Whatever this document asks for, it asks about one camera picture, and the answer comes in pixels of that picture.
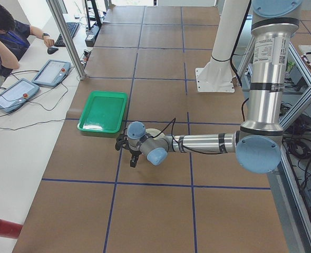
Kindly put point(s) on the teach pendant tablet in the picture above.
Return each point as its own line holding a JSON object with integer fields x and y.
{"x": 52, "y": 73}
{"x": 17, "y": 94}

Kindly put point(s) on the black computer mouse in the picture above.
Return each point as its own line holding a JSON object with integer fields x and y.
{"x": 52, "y": 50}

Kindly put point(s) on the aluminium frame post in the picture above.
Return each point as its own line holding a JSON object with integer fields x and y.
{"x": 68, "y": 41}

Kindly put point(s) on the green plastic tray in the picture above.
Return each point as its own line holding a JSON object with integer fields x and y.
{"x": 103, "y": 112}

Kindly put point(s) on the near teach pendant tablet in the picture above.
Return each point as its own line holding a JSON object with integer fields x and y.
{"x": 17, "y": 94}

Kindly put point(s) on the far teach pendant tablet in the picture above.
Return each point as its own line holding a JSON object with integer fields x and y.
{"x": 52, "y": 73}

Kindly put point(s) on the white round plate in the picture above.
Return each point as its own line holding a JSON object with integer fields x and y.
{"x": 155, "y": 133}

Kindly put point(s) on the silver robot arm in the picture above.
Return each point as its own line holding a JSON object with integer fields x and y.
{"x": 257, "y": 142}

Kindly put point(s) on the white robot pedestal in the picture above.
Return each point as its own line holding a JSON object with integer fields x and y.
{"x": 216, "y": 76}

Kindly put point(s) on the red cylinder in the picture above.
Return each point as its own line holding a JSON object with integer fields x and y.
{"x": 10, "y": 229}

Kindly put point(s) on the seated person dark shirt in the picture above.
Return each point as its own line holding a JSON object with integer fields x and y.
{"x": 14, "y": 42}

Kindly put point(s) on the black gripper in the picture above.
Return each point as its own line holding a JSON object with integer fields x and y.
{"x": 133, "y": 154}

